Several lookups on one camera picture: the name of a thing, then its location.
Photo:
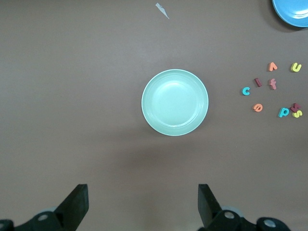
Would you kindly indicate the dark red letter i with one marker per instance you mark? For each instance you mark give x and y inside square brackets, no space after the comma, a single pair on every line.
[258,82]

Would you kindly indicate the light green plate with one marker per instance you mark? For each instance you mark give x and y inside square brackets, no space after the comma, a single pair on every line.
[175,102]

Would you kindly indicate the brown table cover sheet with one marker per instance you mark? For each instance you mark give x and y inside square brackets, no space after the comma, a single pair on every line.
[72,96]

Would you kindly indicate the teal letter c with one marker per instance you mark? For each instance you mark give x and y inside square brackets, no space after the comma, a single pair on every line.
[243,91]

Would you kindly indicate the pinkish red letter f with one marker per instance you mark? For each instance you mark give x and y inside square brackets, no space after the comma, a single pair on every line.
[272,83]

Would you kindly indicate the teal letter p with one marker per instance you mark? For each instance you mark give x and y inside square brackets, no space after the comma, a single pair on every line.
[282,112]

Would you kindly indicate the yellow letter u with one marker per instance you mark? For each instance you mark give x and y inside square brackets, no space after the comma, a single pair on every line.
[294,69]

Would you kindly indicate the blue plate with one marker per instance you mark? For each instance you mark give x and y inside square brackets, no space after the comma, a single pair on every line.
[293,12]

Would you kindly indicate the orange letter e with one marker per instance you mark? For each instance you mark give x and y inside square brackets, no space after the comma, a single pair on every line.
[257,109]

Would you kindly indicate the dark red letter k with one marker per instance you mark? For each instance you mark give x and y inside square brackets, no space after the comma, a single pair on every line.
[295,107]

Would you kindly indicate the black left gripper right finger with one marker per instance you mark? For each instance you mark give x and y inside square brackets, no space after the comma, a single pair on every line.
[207,207]

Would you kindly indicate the white paper scrap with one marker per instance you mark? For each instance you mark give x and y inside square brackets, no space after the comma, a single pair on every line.
[162,9]

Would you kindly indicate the yellow letter s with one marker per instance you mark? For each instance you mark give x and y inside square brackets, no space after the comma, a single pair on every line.
[297,114]

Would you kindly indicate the orange letter v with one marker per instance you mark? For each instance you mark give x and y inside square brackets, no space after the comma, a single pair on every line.
[272,68]

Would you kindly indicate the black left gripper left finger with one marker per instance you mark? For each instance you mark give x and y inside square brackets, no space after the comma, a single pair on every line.
[74,204]

